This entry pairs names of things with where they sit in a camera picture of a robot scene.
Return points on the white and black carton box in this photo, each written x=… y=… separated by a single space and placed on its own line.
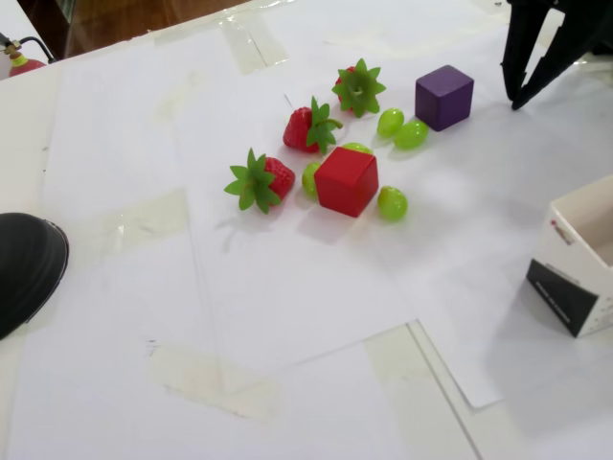
x=555 y=259

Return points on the red fire extinguisher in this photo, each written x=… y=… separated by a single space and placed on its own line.
x=26 y=67

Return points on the purple wooden cube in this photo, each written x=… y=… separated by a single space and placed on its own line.
x=443 y=103

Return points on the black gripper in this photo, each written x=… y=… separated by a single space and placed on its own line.
x=551 y=29

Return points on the red plastic strawberry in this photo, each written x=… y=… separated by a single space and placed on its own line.
x=297 y=127
x=356 y=88
x=280 y=177

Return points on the black round dome object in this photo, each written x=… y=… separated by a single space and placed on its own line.
x=24 y=273

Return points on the translucent tape strip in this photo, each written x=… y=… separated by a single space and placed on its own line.
x=254 y=43
x=179 y=98
x=416 y=383
x=211 y=383
x=143 y=220

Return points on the green plastic grape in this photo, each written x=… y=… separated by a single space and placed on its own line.
x=356 y=146
x=411 y=135
x=390 y=122
x=392 y=203
x=309 y=179

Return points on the red wooden cube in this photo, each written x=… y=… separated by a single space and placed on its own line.
x=345 y=184

